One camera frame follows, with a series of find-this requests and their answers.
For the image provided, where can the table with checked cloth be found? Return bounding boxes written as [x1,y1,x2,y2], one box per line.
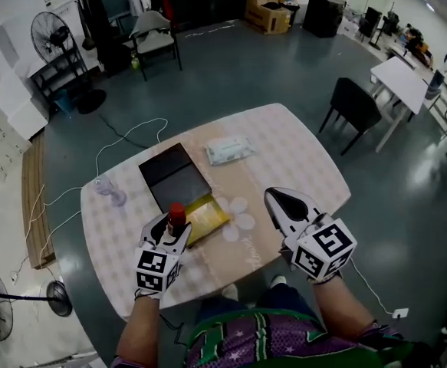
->
[79,103,353,321]

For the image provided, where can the black metal shelf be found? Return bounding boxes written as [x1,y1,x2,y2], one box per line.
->
[27,46,94,109]

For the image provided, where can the black tray box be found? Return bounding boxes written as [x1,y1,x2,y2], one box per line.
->
[137,143,232,248]

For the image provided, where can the black tilted pedestal fan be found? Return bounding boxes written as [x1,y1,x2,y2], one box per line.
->
[0,251,74,343]

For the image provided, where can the clear glass goblet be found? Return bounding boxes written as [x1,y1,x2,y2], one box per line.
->
[93,174,128,208]

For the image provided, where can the person's purple green shirt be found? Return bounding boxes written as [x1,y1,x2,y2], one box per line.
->
[110,308,412,368]

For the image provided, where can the black cabinet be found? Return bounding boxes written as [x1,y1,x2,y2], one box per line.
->
[302,0,347,39]

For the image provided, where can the black floor cable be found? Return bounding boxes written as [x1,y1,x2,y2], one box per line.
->
[98,113,151,150]

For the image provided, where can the person's left forearm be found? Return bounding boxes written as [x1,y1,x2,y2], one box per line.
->
[115,289,163,363]

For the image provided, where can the black upholstered chair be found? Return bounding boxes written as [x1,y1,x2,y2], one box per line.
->
[318,77,383,156]

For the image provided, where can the black clothes rack with coats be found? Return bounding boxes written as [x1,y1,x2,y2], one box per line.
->
[73,0,151,78]

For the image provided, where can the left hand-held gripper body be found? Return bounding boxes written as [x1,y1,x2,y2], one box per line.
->
[134,241,186,294]

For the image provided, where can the black bin yellow lid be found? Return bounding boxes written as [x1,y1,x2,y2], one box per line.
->
[278,0,301,26]

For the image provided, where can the grey armchair black frame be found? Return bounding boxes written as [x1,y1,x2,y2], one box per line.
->
[122,10,183,83]

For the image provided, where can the red-capped dark bottle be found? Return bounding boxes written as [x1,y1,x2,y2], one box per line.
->
[166,202,188,241]

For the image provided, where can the brown cardboard box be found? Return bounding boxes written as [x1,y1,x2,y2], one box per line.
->
[244,0,293,35]

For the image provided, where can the white square table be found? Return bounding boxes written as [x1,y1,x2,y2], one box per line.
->
[369,55,428,153]

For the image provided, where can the white wet wipes packet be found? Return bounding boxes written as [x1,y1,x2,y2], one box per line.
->
[204,136,257,167]

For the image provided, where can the person's right forearm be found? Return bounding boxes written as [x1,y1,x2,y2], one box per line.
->
[311,274,377,340]

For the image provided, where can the person's dark trousers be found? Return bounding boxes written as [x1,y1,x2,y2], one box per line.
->
[196,281,324,324]

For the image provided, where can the stack of white foam boxes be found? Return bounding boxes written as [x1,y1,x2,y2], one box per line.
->
[0,25,50,141]

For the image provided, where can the white floor cable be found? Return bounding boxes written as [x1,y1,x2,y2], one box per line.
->
[10,117,169,283]

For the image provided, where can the wooden pallet board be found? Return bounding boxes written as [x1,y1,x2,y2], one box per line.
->
[21,130,58,271]

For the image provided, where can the blue waste bin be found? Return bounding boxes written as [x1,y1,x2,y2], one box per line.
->
[53,89,74,115]

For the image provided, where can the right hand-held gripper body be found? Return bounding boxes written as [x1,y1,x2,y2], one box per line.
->
[280,212,358,283]

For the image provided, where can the black upright pedestal fan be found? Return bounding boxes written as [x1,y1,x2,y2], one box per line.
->
[30,11,107,115]

